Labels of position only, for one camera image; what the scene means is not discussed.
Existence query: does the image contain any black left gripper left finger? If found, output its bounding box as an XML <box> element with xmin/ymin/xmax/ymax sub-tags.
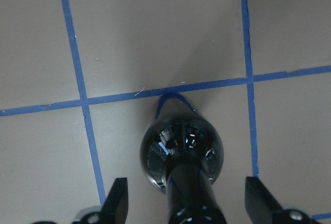
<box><xmin>100</xmin><ymin>177</ymin><xmax>128</xmax><ymax>223</ymax></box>

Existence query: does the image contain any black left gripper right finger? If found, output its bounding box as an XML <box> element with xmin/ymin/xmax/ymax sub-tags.
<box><xmin>245</xmin><ymin>176</ymin><xmax>292</xmax><ymax>224</ymax></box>

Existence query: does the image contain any dark wine bottle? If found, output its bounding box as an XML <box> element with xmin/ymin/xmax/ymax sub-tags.
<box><xmin>140</xmin><ymin>93</ymin><xmax>228</xmax><ymax>224</ymax></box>

